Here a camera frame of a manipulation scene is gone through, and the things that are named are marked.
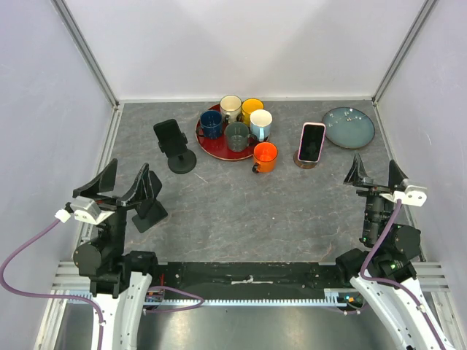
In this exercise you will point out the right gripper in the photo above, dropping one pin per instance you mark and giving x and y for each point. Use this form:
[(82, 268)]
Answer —
[(395, 176)]

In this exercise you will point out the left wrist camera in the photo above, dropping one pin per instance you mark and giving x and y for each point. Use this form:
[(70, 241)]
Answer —
[(83, 210)]

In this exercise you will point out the light blue white mug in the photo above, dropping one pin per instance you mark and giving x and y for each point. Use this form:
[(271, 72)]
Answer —
[(260, 124)]

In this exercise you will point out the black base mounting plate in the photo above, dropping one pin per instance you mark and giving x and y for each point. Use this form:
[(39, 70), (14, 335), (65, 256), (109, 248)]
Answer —
[(252, 280)]

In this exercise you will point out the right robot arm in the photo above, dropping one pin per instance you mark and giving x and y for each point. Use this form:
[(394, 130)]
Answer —
[(384, 274)]

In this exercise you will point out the cream mug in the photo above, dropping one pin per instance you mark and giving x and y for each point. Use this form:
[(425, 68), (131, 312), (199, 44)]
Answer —
[(231, 108)]

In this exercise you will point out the pink case smartphone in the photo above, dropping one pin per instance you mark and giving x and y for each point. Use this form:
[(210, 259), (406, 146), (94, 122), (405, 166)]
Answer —
[(311, 142)]

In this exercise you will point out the slotted cable duct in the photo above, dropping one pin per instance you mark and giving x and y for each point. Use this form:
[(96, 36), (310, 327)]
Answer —
[(167, 297)]

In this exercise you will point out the black angled phone stand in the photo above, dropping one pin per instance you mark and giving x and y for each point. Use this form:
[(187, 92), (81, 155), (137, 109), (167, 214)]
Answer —
[(150, 213)]

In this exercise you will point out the dark blue mug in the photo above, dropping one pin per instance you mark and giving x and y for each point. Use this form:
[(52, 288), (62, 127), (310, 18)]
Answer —
[(210, 125)]

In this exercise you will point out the blue ceramic plate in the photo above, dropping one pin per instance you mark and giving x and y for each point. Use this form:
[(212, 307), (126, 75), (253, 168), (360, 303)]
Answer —
[(348, 128)]

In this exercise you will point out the grey glass mug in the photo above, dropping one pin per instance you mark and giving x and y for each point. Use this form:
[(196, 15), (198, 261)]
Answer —
[(238, 137)]

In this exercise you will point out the black phone on stand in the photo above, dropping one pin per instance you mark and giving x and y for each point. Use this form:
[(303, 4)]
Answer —
[(168, 136)]

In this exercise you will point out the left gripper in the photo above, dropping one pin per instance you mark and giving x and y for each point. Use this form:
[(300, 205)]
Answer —
[(141, 191)]

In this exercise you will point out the yellow mug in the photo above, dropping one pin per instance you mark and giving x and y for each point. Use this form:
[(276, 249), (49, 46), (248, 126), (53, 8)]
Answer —
[(248, 107)]

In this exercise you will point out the black round-base phone stand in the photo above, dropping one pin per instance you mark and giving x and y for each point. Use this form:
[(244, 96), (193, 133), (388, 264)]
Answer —
[(180, 159)]

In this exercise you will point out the orange mug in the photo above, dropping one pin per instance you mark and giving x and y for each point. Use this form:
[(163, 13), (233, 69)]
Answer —
[(264, 157)]

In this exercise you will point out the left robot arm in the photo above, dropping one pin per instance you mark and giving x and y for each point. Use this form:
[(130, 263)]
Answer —
[(118, 280)]

